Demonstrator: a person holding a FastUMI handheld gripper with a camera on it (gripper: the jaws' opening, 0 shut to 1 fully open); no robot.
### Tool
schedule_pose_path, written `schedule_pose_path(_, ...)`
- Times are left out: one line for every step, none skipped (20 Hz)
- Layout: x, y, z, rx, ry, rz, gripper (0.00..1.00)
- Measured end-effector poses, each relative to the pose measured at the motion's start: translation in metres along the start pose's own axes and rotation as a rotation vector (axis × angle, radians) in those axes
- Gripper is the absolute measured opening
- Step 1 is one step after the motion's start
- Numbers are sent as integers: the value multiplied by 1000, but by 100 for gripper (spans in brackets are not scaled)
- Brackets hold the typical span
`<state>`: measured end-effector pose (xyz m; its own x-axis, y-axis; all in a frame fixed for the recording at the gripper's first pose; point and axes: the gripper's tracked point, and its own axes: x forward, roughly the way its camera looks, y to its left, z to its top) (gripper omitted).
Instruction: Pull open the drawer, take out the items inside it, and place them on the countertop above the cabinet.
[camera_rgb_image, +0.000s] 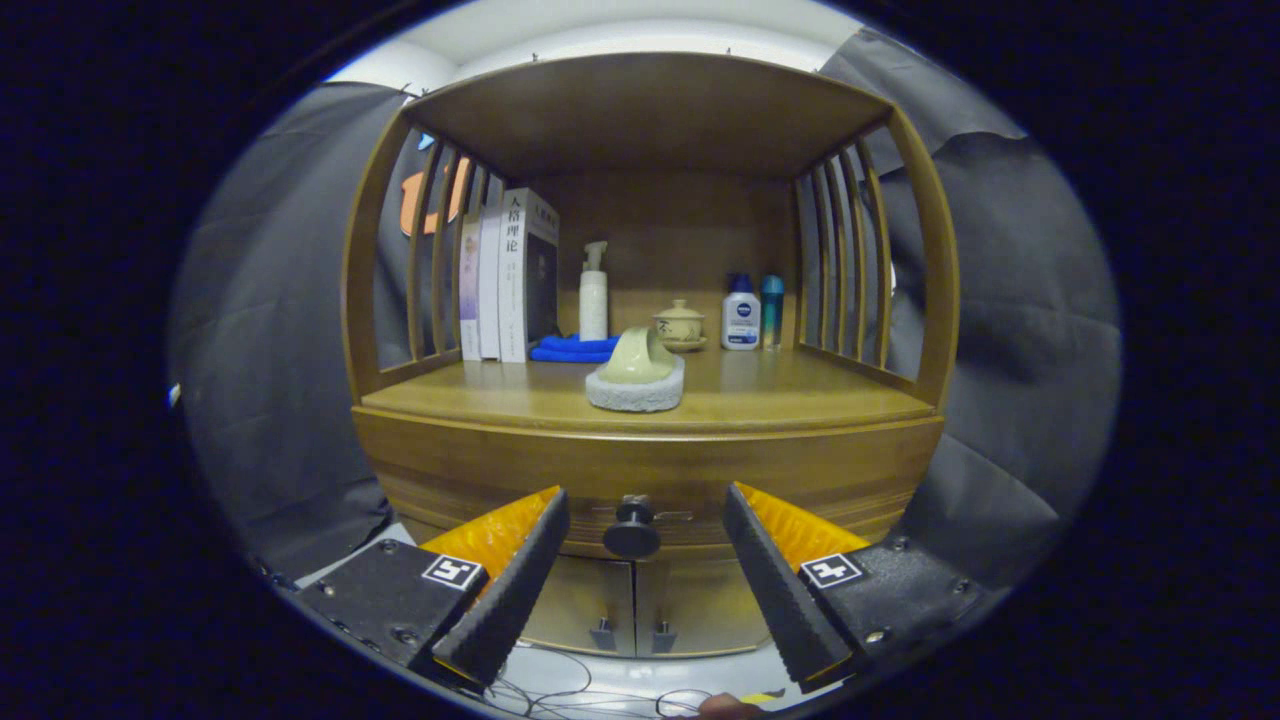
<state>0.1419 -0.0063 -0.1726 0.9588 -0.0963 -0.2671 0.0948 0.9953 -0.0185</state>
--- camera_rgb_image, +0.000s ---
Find wooden drawer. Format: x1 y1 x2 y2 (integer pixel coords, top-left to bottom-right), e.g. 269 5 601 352
352 408 946 559

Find wooden countertop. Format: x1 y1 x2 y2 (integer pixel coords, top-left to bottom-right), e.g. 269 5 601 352
360 340 936 433

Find pale purple book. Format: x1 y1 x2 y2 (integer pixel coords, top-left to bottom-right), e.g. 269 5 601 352
459 212 483 361

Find white lotion bottle blue cap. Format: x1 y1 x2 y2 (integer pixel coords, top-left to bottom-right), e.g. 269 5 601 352
721 273 762 352

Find black floor cables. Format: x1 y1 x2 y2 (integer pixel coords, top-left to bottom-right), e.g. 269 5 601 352
490 640 716 720

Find wooden cabinet door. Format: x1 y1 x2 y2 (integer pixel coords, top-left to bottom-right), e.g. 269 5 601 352
520 555 637 658
634 555 771 658

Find teal bottle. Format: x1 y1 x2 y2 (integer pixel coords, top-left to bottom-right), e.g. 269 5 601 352
760 275 786 350

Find blue cloth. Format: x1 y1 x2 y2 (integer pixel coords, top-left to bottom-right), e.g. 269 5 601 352
529 334 623 363

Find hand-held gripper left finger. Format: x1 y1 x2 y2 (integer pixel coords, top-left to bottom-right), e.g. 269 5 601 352
295 487 571 691

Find wooden cabinet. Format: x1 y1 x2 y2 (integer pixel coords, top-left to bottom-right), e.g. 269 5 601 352
340 52 961 661

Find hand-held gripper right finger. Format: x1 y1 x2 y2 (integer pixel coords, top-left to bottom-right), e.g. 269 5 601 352
722 482 1006 694

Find pale green sponge brush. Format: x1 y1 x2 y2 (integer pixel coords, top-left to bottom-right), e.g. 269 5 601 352
585 325 687 413

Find white pump bottle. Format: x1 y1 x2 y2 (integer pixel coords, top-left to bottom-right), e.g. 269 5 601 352
579 241 610 342

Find white book with dark cover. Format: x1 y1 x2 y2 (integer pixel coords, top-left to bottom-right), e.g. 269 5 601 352
497 187 561 364

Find beige lidded teacup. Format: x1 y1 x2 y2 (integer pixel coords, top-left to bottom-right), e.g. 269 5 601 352
652 299 708 353

